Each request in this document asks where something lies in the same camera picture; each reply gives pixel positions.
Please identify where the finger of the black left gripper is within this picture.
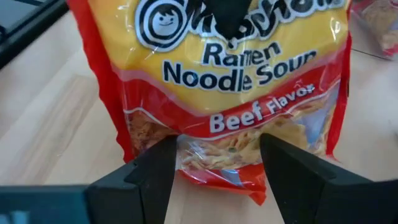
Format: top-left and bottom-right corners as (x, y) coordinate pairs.
(203, 0), (253, 42)

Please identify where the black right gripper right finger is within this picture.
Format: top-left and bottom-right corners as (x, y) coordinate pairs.
(260, 133), (385, 224)

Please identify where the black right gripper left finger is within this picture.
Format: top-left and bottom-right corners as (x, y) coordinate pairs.
(85, 135), (178, 224)

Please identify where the clear plastic bin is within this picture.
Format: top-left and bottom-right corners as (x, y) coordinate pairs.
(349, 0), (398, 62)

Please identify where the black aluminium table frame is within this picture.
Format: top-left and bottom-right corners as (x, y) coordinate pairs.
(0, 0), (70, 70)

